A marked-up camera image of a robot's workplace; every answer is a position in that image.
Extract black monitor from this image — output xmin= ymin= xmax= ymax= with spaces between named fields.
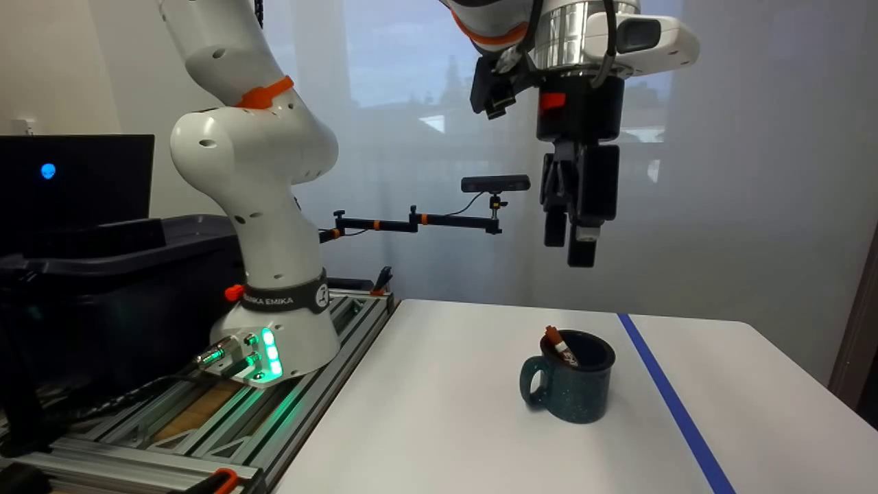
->
xmin=0 ymin=133 xmax=155 ymax=255

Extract black camera on boom arm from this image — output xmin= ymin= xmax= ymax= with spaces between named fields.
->
xmin=315 ymin=173 xmax=532 ymax=246

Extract blue tape line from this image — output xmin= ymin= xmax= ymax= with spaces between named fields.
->
xmin=621 ymin=312 xmax=735 ymax=494

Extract dark teal mug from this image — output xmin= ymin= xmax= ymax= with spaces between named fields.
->
xmin=518 ymin=328 xmax=615 ymax=423

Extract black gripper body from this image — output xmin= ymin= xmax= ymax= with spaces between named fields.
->
xmin=539 ymin=76 xmax=626 ymax=222

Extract red capped marker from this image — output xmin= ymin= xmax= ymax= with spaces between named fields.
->
xmin=543 ymin=327 xmax=580 ymax=368

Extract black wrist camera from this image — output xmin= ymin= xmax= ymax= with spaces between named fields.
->
xmin=469 ymin=51 xmax=541 ymax=117

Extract aluminium rail base frame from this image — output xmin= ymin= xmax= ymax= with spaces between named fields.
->
xmin=2 ymin=291 xmax=395 ymax=494

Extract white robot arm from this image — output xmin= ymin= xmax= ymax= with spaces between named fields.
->
xmin=160 ymin=0 xmax=699 ymax=387

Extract black storage bin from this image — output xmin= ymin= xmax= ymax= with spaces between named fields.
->
xmin=0 ymin=214 xmax=241 ymax=431

